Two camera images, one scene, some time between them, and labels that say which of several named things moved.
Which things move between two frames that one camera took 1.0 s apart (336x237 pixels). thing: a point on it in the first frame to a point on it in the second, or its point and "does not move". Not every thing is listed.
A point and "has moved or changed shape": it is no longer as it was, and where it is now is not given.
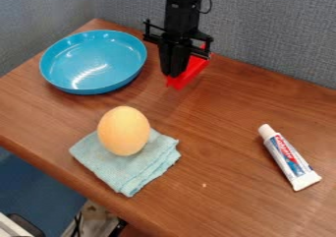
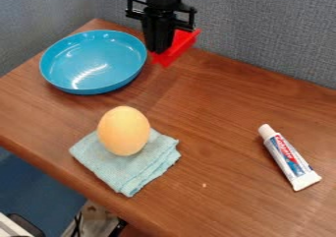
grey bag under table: [94, 222] does not move
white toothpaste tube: [293, 162] does not move
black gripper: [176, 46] to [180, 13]
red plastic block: [197, 67] has moved or changed shape
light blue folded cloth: [129, 173] does not move
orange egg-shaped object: [124, 131] does not move
